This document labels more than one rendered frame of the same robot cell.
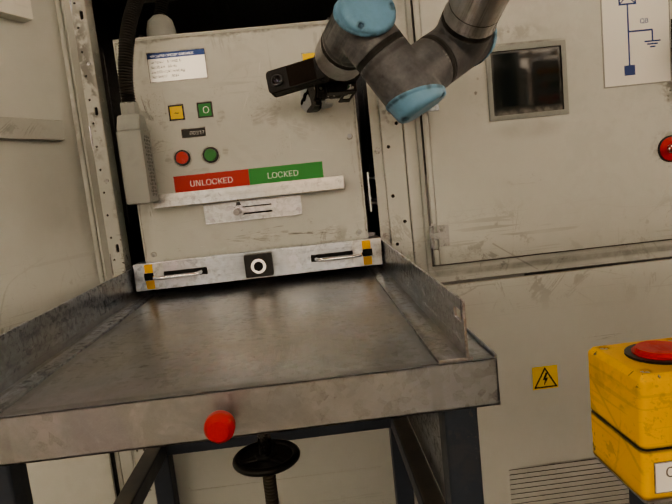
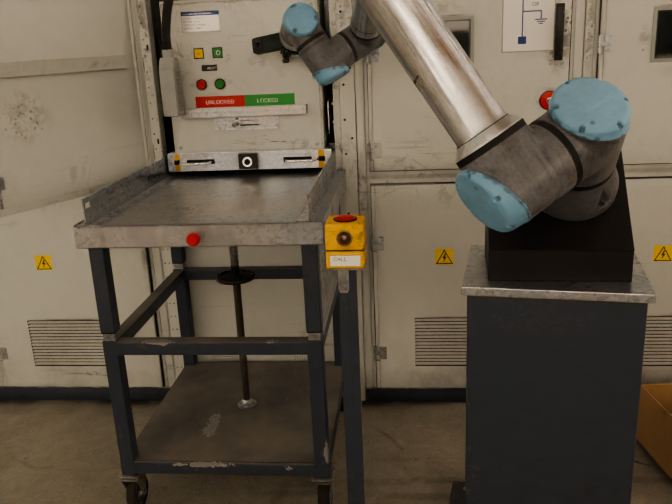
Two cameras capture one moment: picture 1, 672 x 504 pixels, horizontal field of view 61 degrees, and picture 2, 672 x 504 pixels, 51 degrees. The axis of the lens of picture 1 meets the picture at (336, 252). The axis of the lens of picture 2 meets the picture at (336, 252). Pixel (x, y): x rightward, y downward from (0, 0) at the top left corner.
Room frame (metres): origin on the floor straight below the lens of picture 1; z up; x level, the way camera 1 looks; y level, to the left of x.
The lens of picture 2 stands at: (-0.99, -0.43, 1.26)
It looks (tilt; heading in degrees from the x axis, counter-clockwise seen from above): 17 degrees down; 8
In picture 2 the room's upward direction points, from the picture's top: 3 degrees counter-clockwise
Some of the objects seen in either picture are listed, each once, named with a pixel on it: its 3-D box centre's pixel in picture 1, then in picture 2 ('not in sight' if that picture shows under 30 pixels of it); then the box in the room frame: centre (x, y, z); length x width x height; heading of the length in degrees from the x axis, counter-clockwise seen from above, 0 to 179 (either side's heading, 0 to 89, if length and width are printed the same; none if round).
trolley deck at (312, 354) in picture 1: (251, 332); (229, 203); (0.95, 0.16, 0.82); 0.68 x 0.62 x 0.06; 2
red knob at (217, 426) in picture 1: (220, 423); (194, 238); (0.59, 0.14, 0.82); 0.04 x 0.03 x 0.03; 2
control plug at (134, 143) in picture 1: (137, 160); (171, 86); (1.17, 0.38, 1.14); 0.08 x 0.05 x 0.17; 3
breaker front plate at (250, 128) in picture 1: (245, 147); (243, 80); (1.25, 0.17, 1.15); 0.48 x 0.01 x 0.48; 93
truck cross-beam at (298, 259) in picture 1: (260, 262); (250, 159); (1.26, 0.17, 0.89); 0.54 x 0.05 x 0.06; 93
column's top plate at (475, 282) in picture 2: not in sight; (552, 270); (0.58, -0.69, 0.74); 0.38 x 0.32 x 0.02; 84
